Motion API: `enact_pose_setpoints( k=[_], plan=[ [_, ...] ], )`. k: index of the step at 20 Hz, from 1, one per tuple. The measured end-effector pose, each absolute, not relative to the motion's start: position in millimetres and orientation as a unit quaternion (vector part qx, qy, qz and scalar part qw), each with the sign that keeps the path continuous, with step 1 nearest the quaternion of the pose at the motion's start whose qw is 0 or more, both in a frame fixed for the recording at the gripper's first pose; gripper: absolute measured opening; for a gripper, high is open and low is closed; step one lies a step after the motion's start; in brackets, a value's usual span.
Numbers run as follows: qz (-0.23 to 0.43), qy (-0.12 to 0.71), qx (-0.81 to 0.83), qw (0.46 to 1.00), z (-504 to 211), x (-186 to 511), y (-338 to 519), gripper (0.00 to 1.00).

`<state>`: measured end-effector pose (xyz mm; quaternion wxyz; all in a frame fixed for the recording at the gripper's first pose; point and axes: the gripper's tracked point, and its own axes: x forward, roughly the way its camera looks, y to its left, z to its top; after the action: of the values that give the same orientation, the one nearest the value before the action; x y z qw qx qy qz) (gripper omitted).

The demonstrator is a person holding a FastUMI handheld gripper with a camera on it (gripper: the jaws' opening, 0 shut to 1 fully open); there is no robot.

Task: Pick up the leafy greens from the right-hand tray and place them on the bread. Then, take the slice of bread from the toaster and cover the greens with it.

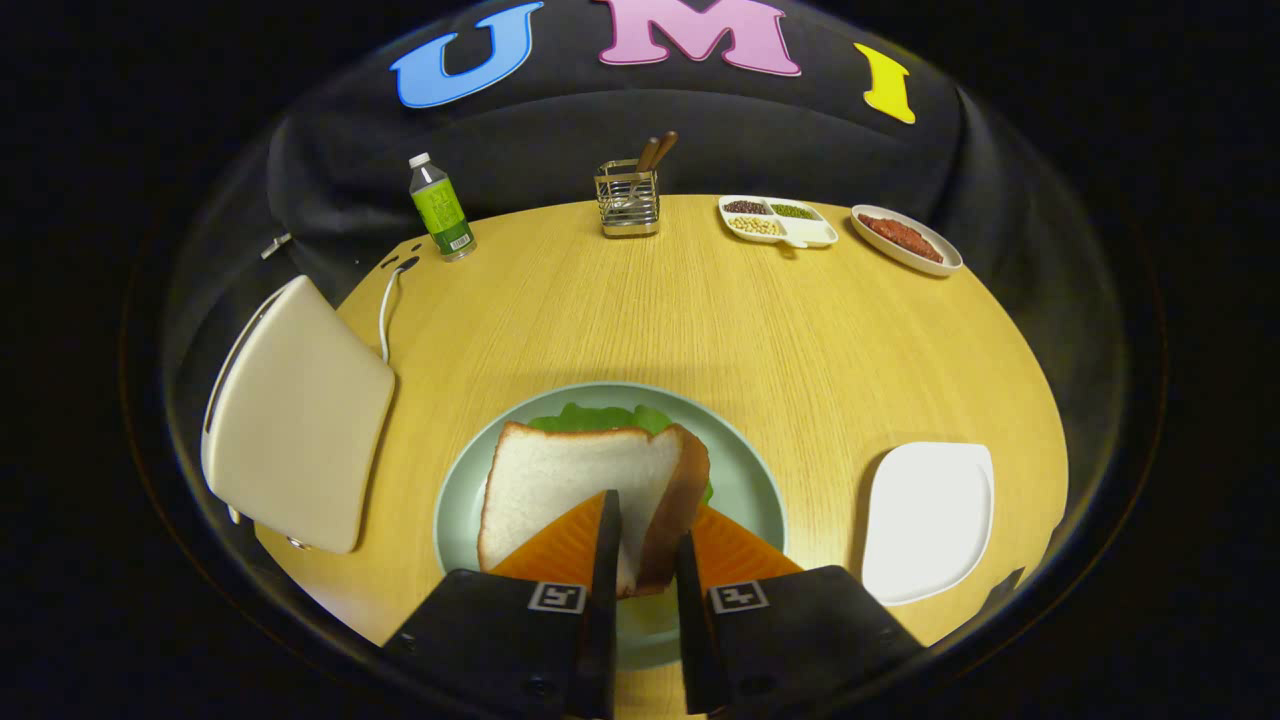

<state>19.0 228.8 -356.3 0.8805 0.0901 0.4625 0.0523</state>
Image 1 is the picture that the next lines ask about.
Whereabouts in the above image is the red meat patty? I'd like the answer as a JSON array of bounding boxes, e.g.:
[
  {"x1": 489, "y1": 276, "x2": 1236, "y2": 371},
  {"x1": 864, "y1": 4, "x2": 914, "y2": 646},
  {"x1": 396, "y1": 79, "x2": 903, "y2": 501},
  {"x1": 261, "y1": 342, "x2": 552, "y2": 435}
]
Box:
[{"x1": 858, "y1": 213, "x2": 945, "y2": 265}]

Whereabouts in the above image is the white square plate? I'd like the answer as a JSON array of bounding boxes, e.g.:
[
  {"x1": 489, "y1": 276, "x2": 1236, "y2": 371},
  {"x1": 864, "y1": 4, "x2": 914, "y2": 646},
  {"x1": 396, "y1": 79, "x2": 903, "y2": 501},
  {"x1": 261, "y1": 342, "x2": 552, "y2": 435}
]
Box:
[{"x1": 861, "y1": 441, "x2": 997, "y2": 607}]

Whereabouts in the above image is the black backdrop cloth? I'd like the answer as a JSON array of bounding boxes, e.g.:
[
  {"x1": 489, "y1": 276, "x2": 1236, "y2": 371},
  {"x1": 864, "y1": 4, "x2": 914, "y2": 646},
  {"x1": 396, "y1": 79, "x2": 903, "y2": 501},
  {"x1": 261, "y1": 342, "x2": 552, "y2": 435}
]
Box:
[{"x1": 160, "y1": 0, "x2": 1131, "y2": 421}]

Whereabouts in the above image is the white toaster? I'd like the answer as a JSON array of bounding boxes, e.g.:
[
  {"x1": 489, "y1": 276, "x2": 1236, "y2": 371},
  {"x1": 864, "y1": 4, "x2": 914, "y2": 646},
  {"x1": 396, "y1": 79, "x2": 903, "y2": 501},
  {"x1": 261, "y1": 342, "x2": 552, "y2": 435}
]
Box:
[{"x1": 200, "y1": 275, "x2": 398, "y2": 556}]

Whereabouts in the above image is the green lettuce leaf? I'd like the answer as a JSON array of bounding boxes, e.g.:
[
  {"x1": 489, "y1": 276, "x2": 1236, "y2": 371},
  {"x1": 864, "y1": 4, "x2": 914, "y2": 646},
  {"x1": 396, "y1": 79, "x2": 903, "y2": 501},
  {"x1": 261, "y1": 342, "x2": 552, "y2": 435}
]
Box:
[{"x1": 527, "y1": 402, "x2": 716, "y2": 506}]

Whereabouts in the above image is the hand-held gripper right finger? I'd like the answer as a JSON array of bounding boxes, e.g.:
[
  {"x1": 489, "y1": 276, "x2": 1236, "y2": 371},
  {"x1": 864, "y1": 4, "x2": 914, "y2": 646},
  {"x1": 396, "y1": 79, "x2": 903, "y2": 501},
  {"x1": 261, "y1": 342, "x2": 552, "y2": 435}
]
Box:
[{"x1": 675, "y1": 503, "x2": 926, "y2": 716}]

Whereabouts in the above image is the pale green round plate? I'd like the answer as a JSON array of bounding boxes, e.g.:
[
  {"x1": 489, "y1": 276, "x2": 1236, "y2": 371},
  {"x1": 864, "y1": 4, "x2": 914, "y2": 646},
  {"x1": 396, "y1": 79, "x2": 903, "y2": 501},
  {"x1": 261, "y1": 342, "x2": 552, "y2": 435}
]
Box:
[{"x1": 433, "y1": 381, "x2": 789, "y2": 671}]

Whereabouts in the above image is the white toaster cable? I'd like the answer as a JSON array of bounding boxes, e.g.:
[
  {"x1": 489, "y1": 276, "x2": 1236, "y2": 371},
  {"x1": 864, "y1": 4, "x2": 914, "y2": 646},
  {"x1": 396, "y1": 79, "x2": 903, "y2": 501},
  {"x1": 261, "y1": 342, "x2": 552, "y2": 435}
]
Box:
[{"x1": 377, "y1": 258, "x2": 419, "y2": 366}]

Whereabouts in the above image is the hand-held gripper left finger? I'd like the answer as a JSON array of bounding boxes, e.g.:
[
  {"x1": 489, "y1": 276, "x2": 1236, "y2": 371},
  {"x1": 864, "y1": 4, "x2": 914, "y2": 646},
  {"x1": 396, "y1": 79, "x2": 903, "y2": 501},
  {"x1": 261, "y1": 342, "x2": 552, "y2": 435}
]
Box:
[{"x1": 380, "y1": 488, "x2": 623, "y2": 720}]

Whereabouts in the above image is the green label plastic bottle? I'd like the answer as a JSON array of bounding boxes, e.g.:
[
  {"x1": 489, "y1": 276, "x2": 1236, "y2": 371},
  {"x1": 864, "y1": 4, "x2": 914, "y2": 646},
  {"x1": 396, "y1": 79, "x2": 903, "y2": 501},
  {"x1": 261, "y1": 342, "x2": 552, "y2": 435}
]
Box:
[{"x1": 408, "y1": 152, "x2": 478, "y2": 263}]

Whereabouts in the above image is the white bread slice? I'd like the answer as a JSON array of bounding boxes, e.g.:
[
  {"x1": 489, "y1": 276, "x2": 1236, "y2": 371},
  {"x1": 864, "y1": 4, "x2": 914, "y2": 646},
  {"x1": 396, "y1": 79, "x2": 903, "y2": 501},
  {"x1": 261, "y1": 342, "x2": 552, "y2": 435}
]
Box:
[{"x1": 477, "y1": 420, "x2": 712, "y2": 599}]

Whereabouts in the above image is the white oval meat plate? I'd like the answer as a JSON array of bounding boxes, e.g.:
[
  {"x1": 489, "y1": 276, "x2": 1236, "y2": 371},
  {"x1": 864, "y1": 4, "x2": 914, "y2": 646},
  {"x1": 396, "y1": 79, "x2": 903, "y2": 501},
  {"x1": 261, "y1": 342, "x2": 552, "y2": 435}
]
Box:
[{"x1": 850, "y1": 204, "x2": 964, "y2": 278}]

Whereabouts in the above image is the divided white bean dish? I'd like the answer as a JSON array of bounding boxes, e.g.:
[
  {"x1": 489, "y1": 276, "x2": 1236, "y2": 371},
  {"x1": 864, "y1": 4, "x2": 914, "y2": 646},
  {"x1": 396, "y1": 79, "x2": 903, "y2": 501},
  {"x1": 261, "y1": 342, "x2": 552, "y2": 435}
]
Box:
[{"x1": 717, "y1": 194, "x2": 839, "y2": 250}]

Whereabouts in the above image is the metal wire utensil holder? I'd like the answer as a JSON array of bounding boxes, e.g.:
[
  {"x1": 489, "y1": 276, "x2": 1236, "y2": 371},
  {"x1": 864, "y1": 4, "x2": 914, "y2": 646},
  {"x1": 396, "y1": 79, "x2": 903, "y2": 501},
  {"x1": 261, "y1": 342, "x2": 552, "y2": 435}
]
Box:
[{"x1": 594, "y1": 159, "x2": 662, "y2": 239}]

